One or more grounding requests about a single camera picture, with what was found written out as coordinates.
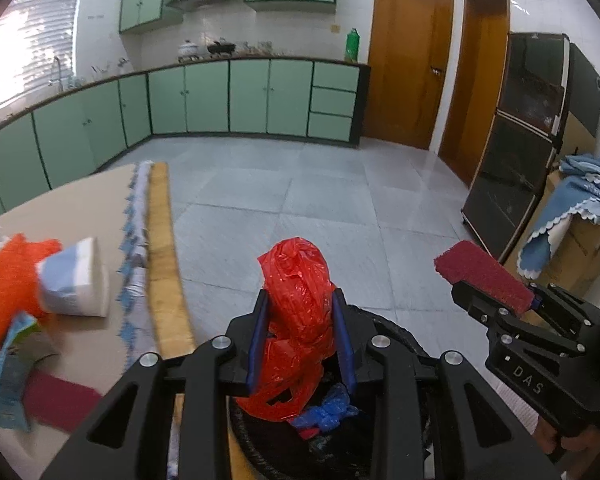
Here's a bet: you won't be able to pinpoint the closed wooden door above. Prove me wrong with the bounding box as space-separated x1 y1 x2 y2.
362 0 455 150

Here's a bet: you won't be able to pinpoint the open wooden door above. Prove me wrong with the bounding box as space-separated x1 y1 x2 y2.
438 0 511 188

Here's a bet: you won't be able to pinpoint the black trash bin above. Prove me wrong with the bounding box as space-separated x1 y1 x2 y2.
227 305 443 480

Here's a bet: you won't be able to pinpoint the blue plastic bag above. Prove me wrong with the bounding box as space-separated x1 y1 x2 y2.
290 384 361 433

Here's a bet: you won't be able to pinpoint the green plastic bottle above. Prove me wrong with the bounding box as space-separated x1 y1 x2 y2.
344 28 361 62

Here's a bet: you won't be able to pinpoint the blue scalloped cloth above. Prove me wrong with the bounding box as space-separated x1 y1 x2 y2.
517 151 600 278

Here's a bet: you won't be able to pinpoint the window blinds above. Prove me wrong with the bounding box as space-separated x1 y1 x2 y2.
0 0 88 111

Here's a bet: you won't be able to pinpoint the green lower kitchen cabinets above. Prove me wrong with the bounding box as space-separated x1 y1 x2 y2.
0 57 371 231

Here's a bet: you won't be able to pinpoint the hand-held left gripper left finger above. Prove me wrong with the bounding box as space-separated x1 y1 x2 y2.
40 290 271 480

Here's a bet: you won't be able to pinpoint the row of glass jars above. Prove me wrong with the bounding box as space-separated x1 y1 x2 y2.
239 41 277 57

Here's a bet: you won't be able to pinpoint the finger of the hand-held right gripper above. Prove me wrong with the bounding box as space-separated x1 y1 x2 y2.
527 282 600 333
451 280 536 341

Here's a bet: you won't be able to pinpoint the cardboard box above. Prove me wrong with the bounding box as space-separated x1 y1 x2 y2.
500 170 600 311

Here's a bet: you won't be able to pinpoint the white and blue paper cup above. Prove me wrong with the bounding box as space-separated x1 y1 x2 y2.
36 236 111 318

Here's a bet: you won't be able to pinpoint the person's right hand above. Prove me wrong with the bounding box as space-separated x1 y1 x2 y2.
532 417 565 457

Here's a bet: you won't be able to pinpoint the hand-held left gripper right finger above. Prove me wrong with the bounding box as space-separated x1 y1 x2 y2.
330 287 566 480

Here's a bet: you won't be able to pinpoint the maroon scouring pad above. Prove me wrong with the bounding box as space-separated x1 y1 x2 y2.
434 240 537 317
22 370 103 433

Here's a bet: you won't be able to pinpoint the black glass cabinet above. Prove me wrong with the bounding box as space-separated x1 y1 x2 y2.
461 31 600 263

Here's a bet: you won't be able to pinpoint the orange fluffy cloth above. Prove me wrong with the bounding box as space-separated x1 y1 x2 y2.
0 234 63 343

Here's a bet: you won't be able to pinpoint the wooden table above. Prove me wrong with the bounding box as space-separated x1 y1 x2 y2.
146 161 261 480

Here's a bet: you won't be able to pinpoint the red plastic bag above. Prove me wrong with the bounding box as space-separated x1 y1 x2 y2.
236 237 337 423

